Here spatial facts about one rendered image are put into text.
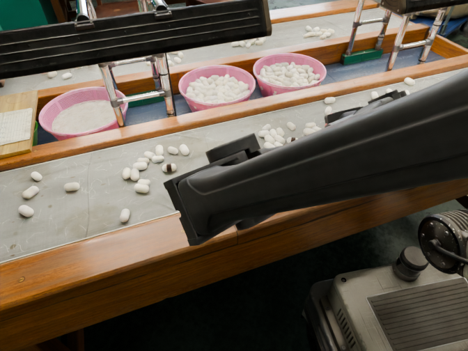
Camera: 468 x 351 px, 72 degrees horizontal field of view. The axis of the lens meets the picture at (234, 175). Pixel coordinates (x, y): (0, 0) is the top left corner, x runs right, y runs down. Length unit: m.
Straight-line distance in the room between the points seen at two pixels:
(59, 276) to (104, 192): 0.24
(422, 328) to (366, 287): 0.15
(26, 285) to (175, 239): 0.28
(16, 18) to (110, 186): 2.77
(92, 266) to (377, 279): 0.75
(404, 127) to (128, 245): 0.61
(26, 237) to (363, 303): 0.84
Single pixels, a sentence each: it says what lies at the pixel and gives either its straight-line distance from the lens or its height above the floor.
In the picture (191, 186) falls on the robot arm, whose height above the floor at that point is 1.10.
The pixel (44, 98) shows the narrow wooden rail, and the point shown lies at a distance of 1.28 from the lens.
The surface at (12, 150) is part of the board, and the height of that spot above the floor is 0.78.
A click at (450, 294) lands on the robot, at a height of 0.48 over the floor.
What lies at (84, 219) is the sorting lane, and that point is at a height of 0.74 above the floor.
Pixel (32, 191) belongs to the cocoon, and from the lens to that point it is 0.92.
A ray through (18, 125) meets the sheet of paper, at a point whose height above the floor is 0.78.
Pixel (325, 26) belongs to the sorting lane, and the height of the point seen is 0.74.
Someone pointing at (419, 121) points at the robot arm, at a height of 1.24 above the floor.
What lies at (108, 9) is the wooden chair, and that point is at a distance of 3.08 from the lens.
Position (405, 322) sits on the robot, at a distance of 1.01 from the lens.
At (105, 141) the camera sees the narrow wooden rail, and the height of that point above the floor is 0.76.
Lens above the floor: 1.33
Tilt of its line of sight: 45 degrees down
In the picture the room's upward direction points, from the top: 1 degrees counter-clockwise
